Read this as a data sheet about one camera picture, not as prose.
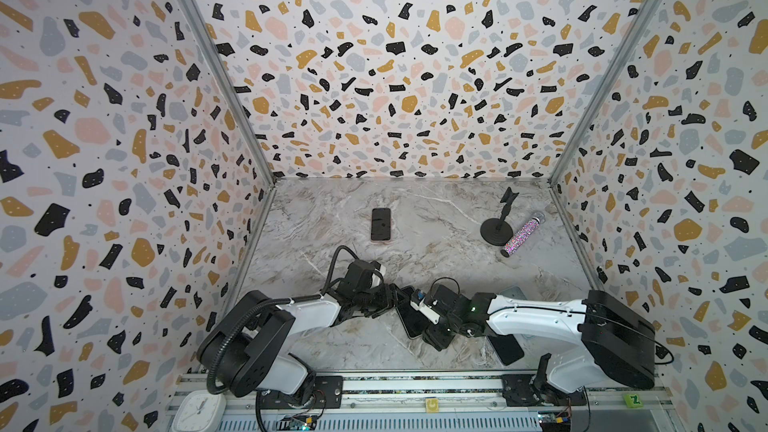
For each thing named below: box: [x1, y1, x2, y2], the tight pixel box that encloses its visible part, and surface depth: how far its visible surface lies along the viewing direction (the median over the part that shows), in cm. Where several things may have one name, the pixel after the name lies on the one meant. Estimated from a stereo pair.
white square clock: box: [171, 389, 227, 432], surface depth 69 cm
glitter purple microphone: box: [500, 211, 546, 258], surface depth 104 cm
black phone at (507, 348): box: [487, 334, 525, 366], surface depth 82 cm
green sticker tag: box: [624, 393, 644, 408], surface depth 73 cm
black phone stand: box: [480, 187, 520, 247], surface depth 106 cm
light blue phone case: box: [499, 286, 527, 300], surface depth 93 cm
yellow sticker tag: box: [425, 398, 439, 413], surface depth 73 cm
